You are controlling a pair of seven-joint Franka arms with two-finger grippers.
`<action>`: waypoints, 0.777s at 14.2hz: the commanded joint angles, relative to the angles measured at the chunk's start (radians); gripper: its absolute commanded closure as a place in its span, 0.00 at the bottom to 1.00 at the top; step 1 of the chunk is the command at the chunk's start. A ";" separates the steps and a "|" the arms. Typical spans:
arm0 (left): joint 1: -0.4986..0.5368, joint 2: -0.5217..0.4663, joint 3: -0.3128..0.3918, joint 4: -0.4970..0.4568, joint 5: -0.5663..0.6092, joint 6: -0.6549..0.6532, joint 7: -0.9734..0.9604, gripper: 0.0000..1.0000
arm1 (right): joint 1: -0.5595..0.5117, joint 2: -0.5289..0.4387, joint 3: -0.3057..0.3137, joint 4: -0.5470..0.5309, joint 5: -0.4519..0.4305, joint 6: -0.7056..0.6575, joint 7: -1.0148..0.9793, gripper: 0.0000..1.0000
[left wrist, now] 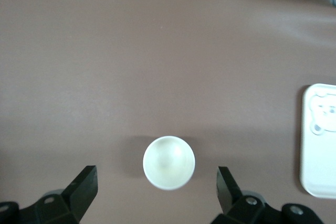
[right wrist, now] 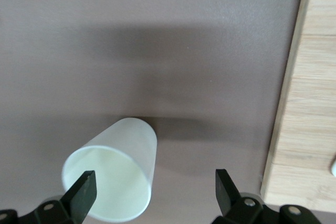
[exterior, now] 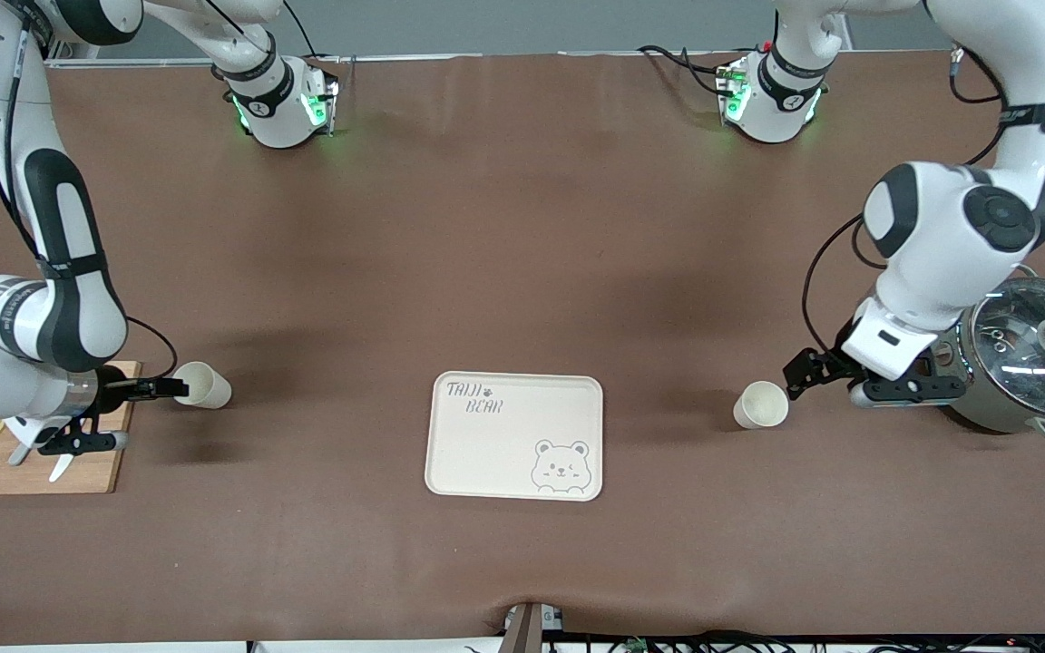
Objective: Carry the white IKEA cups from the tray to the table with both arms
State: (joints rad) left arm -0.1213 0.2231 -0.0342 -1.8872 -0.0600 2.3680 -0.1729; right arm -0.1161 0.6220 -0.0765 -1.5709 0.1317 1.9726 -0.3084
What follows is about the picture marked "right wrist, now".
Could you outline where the white plastic cup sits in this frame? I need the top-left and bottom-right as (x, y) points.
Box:
(61, 117), (158, 222)

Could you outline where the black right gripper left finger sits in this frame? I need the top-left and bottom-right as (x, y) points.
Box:
(0, 170), (98, 224)

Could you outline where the brown table mat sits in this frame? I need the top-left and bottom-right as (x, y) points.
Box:
(0, 0), (310, 224)

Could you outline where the bamboo cutting board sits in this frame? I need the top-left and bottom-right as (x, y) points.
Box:
(260, 0), (336, 213)

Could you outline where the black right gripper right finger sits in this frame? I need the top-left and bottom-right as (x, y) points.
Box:
(215, 168), (320, 224)

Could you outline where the white plastic knife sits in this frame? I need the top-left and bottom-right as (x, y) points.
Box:
(329, 153), (336, 177)

